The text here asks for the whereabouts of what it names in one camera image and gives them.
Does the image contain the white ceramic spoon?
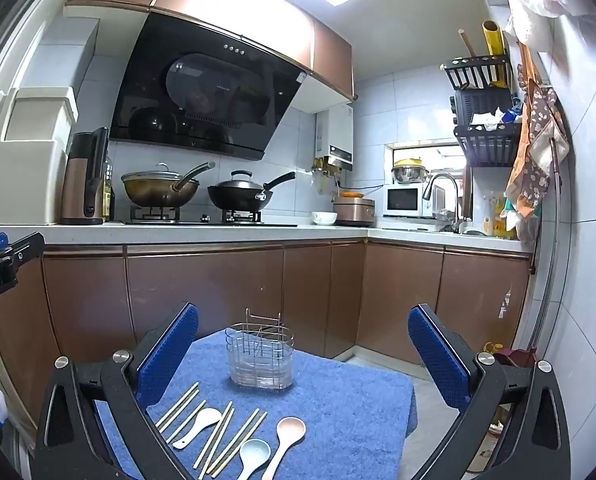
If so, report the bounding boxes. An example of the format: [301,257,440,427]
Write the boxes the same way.
[173,408,222,450]

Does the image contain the dark red dustpan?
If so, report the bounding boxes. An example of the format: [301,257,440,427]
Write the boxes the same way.
[493,348,537,368]

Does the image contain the bamboo chopstick seven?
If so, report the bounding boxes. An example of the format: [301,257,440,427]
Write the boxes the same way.
[209,412,267,479]

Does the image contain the black gas stove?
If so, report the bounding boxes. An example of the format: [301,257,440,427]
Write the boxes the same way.
[123,206,298,228]

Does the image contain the white water heater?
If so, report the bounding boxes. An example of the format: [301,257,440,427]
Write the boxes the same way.
[314,104,354,171]

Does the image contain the bamboo chopstick three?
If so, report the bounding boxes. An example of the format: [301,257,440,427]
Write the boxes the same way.
[165,400,207,444]

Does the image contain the brown rice cooker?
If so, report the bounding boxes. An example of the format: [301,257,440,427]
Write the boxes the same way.
[334,194,376,226]

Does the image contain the pink ceramic spoon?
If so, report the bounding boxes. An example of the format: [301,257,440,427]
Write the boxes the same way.
[262,416,307,480]

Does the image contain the black range hood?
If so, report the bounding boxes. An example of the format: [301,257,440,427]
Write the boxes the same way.
[110,13,307,160]

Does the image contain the bamboo chopstick one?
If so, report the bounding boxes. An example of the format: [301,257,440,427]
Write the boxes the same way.
[156,382,199,431]

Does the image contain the white microwave oven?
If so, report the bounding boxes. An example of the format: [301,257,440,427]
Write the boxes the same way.
[383,183,432,219]

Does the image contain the brown lower cabinets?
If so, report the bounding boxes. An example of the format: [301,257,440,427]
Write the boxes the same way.
[0,240,530,419]

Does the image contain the wire and clear utensil holder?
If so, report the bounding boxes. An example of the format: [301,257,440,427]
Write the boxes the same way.
[224,308,296,391]

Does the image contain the yellow roll of wrap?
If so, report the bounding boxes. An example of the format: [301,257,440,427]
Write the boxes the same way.
[482,20,508,88]

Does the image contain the copper upper cabinets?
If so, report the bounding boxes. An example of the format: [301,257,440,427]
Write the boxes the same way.
[66,0,354,113]

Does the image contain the black wall dish rack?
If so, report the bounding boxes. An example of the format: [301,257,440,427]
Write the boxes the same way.
[441,54,522,167]

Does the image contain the blue towel mat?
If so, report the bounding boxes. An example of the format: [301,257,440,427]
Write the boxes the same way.
[94,329,419,480]

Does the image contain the chrome kitchen faucet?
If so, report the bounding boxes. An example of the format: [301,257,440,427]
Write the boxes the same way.
[421,172,463,234]

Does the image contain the copper black thermos kettle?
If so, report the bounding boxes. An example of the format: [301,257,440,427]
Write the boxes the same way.
[60,127,109,226]

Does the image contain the white bowl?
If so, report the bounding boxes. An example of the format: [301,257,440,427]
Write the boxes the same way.
[311,211,338,226]

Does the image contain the cooking oil bottle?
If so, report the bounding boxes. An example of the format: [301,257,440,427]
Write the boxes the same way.
[102,156,115,222]

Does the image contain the bronze wok with glass lid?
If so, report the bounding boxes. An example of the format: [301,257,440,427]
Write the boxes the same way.
[121,162,215,208]

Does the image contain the bamboo chopstick two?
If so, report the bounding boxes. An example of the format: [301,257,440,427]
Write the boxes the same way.
[159,388,199,434]

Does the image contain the yellow oil jug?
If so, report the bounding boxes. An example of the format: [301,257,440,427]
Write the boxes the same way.
[491,194,517,240]

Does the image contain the orange patterned hanging apron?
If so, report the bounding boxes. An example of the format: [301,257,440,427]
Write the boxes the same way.
[505,41,570,220]

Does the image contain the white countertop appliance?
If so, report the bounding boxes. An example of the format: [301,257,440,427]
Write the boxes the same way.
[0,86,78,226]

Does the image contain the bamboo chopstick six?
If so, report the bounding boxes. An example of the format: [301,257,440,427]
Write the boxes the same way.
[207,408,260,474]

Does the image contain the light blue ceramic spoon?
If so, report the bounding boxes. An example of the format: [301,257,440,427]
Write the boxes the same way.
[238,439,271,480]

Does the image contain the bamboo chopstick five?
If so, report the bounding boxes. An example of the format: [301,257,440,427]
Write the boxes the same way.
[198,405,235,480]

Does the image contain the black wok with lid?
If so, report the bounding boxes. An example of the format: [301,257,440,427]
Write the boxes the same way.
[208,170,296,212]

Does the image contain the wooden rolling pin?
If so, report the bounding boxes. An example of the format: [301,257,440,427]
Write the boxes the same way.
[458,28,477,58]

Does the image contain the bamboo chopstick four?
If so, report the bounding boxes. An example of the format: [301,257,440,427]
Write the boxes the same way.
[194,401,233,469]

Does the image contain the steel bowls on microwave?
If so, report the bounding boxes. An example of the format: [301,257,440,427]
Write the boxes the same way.
[391,158,428,184]

